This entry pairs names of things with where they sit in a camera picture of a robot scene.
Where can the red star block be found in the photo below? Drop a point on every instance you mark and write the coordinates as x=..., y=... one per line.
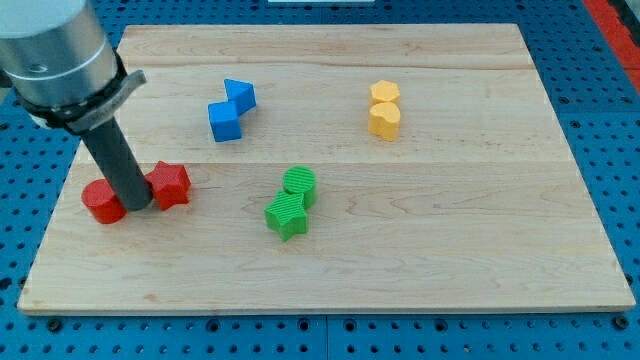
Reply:
x=170, y=184

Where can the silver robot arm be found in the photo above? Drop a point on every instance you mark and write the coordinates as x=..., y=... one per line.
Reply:
x=65, y=72

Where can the green star block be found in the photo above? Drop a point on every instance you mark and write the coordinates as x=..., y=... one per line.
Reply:
x=286, y=215

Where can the green cylinder block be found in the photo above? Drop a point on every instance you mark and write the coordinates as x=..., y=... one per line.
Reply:
x=301, y=180

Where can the yellow heart block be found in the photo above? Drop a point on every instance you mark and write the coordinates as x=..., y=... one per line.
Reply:
x=384, y=120

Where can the wooden board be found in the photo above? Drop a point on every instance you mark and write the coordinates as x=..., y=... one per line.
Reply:
x=477, y=207

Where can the yellow hexagon block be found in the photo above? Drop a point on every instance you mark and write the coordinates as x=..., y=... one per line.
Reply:
x=384, y=91

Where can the blue cube block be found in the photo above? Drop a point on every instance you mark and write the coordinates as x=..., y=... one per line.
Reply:
x=224, y=121

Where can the blue triangle block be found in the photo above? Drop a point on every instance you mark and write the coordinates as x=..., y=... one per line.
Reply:
x=241, y=94

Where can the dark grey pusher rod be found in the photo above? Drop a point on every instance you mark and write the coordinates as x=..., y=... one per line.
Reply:
x=114, y=157

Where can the red cylinder block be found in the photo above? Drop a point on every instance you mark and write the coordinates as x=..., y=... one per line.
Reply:
x=102, y=202

